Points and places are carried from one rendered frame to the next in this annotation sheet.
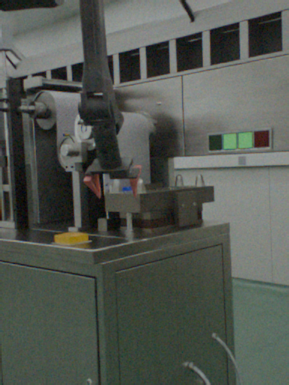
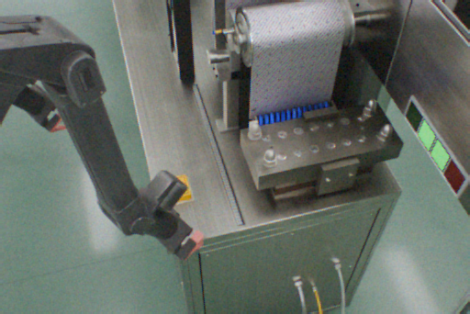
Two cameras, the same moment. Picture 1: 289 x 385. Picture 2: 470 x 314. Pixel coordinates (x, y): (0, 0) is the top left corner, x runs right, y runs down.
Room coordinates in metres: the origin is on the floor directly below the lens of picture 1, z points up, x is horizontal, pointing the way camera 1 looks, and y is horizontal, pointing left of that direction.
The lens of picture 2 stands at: (0.88, -0.32, 2.03)
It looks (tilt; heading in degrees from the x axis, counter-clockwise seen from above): 51 degrees down; 31
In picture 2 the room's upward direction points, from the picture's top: 1 degrees clockwise
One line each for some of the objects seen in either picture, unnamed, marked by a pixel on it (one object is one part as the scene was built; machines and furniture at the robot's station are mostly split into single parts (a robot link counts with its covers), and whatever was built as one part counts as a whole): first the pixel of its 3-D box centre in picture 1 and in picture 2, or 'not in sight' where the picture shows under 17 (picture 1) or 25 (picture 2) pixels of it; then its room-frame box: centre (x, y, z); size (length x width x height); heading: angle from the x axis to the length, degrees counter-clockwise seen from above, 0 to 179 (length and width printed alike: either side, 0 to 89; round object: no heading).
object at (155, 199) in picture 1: (162, 197); (320, 143); (1.75, -0.07, 1.00); 0.40 x 0.16 x 0.06; 137
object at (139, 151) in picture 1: (127, 166); (293, 85); (1.80, 0.05, 1.11); 0.23 x 0.01 x 0.18; 137
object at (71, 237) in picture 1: (71, 237); (175, 189); (1.48, 0.22, 0.91); 0.07 x 0.07 x 0.02; 47
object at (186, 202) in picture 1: (186, 207); (337, 177); (1.70, -0.14, 0.96); 0.10 x 0.03 x 0.11; 137
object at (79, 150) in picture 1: (77, 186); (226, 89); (1.75, 0.23, 1.05); 0.06 x 0.05 x 0.31; 137
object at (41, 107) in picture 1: (39, 110); not in sight; (1.91, 0.38, 1.33); 0.06 x 0.06 x 0.06; 47
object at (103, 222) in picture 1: (131, 219); not in sight; (1.81, 0.05, 0.92); 0.28 x 0.04 x 0.04; 137
